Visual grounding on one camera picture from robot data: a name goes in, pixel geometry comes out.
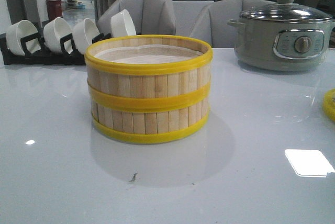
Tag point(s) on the grey upholstered chair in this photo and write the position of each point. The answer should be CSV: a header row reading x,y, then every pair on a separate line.
x,y
149,16
211,23

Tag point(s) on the grey upholstered chair left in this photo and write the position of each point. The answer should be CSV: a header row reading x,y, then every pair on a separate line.
x,y
149,16

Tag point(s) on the white liner paper upper drawer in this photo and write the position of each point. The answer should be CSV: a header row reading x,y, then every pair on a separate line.
x,y
148,54

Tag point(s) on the red bin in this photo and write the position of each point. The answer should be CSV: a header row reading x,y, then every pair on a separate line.
x,y
54,9

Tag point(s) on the grey-green electric cooking pot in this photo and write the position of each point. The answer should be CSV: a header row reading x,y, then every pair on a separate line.
x,y
279,46

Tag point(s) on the bamboo steamer drawer yellow rims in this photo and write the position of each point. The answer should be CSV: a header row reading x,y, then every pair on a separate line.
x,y
150,128

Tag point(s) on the black bowl rack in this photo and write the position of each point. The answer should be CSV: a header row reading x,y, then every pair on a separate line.
x,y
69,56

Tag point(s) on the grey upholstered chair right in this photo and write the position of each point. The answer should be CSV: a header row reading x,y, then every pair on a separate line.
x,y
211,23

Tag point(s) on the glass pot lid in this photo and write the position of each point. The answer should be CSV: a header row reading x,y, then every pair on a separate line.
x,y
286,11

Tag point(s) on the yellow woven bamboo steamer lid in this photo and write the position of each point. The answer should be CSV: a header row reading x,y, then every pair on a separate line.
x,y
328,104

